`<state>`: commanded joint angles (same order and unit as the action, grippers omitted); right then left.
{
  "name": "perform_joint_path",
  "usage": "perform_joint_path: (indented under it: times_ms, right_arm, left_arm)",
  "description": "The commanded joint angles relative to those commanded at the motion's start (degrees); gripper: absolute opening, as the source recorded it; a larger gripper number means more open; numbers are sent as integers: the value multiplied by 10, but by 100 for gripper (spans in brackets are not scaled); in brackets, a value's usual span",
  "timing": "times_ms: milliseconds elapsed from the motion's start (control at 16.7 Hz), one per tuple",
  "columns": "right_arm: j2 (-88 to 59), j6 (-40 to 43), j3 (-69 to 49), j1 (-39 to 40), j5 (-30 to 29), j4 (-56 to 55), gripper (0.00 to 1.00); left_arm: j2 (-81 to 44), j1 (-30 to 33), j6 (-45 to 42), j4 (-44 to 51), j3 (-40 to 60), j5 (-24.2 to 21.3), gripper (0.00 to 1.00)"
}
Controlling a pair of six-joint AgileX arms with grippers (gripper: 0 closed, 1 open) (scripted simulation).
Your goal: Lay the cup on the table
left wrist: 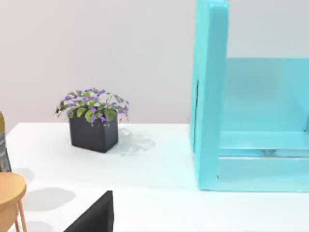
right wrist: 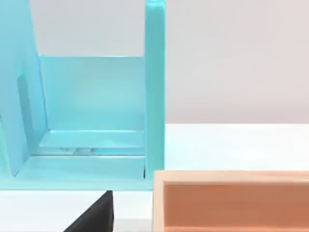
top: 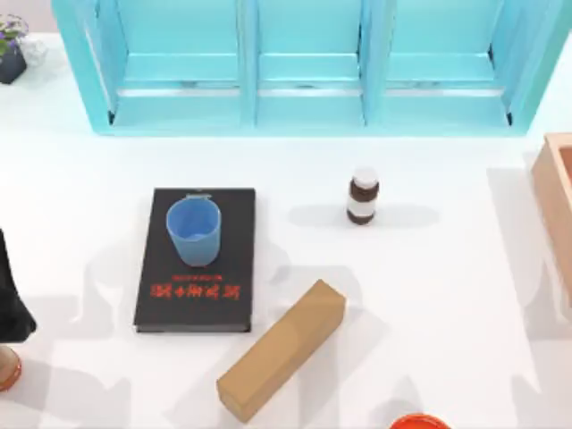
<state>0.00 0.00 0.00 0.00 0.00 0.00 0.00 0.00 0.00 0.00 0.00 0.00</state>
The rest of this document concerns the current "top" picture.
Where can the brown bottle with white cap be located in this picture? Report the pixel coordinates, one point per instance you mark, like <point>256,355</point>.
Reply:
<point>362,202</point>

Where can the blue cup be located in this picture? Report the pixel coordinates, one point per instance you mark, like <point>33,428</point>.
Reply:
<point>194,232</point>

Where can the black book with red lettering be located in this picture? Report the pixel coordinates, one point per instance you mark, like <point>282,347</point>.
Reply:
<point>196,304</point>

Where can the brown cardboard box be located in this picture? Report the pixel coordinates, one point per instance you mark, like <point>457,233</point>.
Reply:
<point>286,353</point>

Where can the light blue rack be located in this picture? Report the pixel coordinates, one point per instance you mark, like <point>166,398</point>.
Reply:
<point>308,67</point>

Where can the orange-red round object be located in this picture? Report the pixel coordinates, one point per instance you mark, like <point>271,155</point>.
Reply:
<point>420,422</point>

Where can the salmon-coloured box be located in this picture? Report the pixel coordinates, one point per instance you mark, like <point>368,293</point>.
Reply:
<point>554,214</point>

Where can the white crumpled object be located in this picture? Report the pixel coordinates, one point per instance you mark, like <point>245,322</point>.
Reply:
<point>36,50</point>

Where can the dark plant pot with flowers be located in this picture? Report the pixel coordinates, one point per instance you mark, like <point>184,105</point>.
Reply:
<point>10,60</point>

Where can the orange-rimmed round object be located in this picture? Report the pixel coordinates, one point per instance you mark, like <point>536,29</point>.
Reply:
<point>8,368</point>

